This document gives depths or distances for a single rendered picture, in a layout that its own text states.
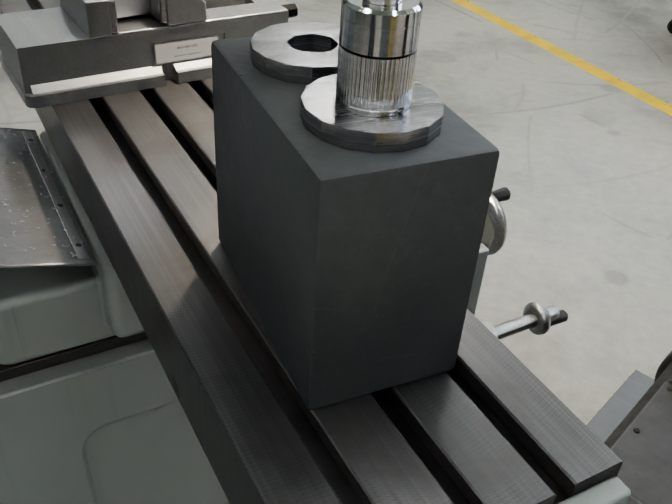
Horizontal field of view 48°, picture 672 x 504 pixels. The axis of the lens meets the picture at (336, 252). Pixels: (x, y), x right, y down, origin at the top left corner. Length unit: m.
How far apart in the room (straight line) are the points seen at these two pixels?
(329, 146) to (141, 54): 0.56
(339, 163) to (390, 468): 0.20
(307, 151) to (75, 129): 0.49
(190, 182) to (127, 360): 0.24
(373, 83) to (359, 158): 0.04
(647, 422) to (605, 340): 1.07
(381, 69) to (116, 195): 0.39
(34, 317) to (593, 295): 1.78
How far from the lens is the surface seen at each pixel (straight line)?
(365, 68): 0.45
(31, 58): 0.94
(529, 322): 1.30
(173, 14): 0.97
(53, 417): 0.94
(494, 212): 1.26
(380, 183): 0.43
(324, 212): 0.43
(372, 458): 0.51
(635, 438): 1.11
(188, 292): 0.63
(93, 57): 0.96
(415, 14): 0.44
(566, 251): 2.50
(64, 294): 0.84
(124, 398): 0.95
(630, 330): 2.26
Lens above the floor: 1.36
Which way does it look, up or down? 36 degrees down
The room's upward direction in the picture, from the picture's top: 4 degrees clockwise
